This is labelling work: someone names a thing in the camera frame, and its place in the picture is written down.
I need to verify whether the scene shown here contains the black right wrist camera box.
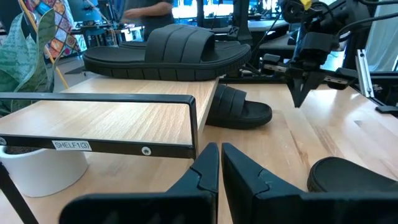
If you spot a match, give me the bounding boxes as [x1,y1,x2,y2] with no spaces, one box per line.
[297,32,340,62]

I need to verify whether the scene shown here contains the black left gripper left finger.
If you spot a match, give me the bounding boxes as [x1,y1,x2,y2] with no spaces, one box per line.
[58,142,220,224]

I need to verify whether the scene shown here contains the background workbench with equipment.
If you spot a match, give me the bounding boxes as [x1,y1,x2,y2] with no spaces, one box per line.
[70,18,146,48]

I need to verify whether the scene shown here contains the aluminium frame post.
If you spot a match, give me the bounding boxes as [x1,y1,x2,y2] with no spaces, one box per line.
[355,49,375,99]

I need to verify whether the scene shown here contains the black mounting plate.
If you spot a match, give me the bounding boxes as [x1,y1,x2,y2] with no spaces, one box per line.
[374,105,398,114]

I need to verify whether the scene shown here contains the wooden shelf with black frame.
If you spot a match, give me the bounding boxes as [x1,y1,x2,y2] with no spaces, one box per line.
[0,75,220,224]

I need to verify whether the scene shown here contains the colourful patchwork quilt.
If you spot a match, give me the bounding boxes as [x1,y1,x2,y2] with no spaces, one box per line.
[23,0,82,60]

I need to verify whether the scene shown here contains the black stand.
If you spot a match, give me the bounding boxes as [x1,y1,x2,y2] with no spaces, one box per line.
[228,0,253,46]

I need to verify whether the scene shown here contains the white round plant pot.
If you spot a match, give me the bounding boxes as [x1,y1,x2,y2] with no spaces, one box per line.
[0,145,90,198]

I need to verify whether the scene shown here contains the slanted yellow pole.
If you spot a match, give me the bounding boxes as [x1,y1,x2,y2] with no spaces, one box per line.
[17,0,70,90]

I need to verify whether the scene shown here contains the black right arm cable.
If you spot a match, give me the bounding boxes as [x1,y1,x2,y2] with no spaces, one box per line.
[335,12,398,37]

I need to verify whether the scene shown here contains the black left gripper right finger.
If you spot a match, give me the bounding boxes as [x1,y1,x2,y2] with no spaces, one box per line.
[221,142,398,224]

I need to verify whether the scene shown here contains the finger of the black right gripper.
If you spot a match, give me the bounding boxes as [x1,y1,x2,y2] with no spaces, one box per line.
[297,72,326,108]
[285,73,304,108]

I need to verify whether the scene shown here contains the person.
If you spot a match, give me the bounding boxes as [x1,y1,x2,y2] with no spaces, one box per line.
[123,0,175,41]

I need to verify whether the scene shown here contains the thin black cable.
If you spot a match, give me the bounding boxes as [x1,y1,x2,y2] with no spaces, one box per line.
[251,12,281,60]

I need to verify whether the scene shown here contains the white shelf label sticker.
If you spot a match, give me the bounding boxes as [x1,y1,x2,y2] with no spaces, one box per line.
[52,140,93,152]

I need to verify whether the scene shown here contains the green snake plant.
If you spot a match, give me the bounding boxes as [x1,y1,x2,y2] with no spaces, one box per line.
[0,8,57,118]

